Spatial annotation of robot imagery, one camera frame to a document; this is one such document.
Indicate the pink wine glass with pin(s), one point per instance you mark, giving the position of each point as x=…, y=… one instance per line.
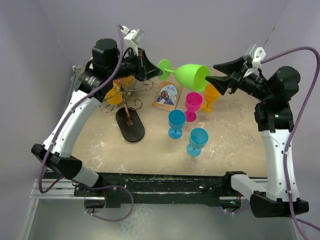
x=193, y=102

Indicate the white cylinder container orange lid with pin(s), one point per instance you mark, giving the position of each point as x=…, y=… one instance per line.
x=127, y=82

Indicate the orange wine glass back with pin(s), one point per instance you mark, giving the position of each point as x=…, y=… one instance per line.
x=210, y=96

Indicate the blue wine glass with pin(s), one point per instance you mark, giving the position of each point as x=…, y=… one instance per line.
x=197, y=140
x=176, y=121

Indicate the green wine glass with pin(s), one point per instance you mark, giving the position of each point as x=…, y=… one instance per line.
x=190, y=76

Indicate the blue wine glass left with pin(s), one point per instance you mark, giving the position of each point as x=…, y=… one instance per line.
x=176, y=121

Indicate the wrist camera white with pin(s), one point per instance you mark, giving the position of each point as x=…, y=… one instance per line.
x=253, y=58
x=132, y=37

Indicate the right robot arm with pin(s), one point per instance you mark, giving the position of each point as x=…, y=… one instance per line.
x=275, y=122

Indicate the orange wine glass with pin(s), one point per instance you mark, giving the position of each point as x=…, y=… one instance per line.
x=210, y=96
x=115, y=95

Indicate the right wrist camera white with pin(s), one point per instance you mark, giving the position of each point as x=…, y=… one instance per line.
x=253, y=58

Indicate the orange picture book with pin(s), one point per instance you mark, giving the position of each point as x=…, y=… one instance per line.
x=167, y=96

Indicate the metal wine glass rack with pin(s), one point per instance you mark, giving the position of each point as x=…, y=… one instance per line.
x=127, y=118

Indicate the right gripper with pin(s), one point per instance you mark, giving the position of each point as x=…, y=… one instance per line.
x=234, y=68

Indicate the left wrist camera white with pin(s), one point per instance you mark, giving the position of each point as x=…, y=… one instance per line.
x=132, y=37

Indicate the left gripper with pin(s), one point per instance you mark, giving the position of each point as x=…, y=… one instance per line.
x=145, y=69

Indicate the orange wine glass front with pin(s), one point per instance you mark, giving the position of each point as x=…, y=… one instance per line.
x=115, y=95

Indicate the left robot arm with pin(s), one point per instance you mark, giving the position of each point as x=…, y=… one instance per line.
x=109, y=62

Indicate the blue wine glass front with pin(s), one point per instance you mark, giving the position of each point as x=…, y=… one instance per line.
x=197, y=140

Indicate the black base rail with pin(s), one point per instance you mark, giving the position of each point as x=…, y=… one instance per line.
x=162, y=189

